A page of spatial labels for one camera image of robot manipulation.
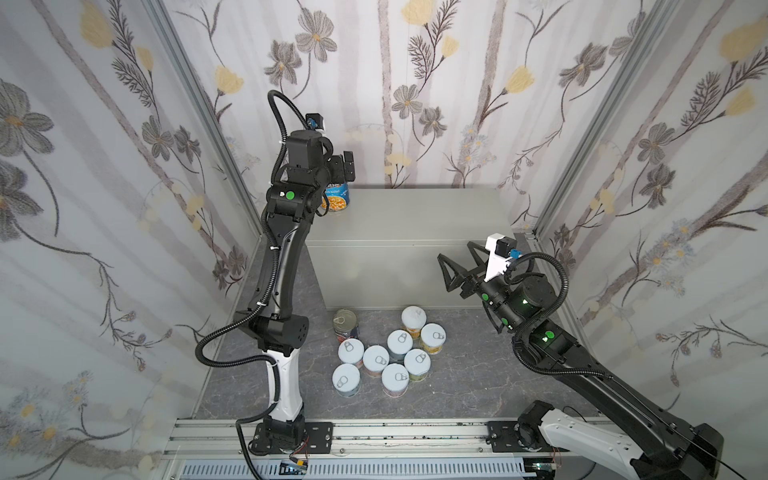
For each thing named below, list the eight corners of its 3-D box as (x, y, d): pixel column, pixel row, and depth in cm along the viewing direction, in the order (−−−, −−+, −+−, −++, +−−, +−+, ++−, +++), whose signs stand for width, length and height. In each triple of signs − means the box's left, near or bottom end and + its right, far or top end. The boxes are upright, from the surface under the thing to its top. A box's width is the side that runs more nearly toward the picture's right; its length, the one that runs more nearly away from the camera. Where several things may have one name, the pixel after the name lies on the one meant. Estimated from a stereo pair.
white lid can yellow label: (420, 355, 90) (422, 346, 85) (419, 332, 95) (420, 322, 90) (444, 355, 90) (447, 346, 85) (441, 332, 95) (444, 322, 90)
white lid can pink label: (338, 368, 87) (336, 360, 83) (341, 346, 92) (338, 338, 87) (363, 368, 87) (362, 360, 83) (365, 346, 92) (363, 338, 87)
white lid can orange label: (402, 343, 92) (403, 331, 86) (401, 317, 98) (402, 304, 91) (425, 343, 92) (428, 331, 86) (423, 317, 98) (425, 305, 91)
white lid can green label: (404, 382, 85) (406, 374, 80) (404, 356, 90) (405, 348, 85) (429, 382, 85) (431, 374, 80) (427, 356, 90) (429, 348, 85)
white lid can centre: (363, 377, 85) (362, 371, 81) (365, 353, 90) (364, 345, 86) (389, 377, 86) (389, 371, 81) (389, 353, 90) (389, 345, 86)
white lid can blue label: (381, 356, 90) (381, 348, 85) (394, 334, 95) (394, 325, 90) (401, 367, 88) (402, 359, 83) (413, 344, 92) (415, 335, 87)
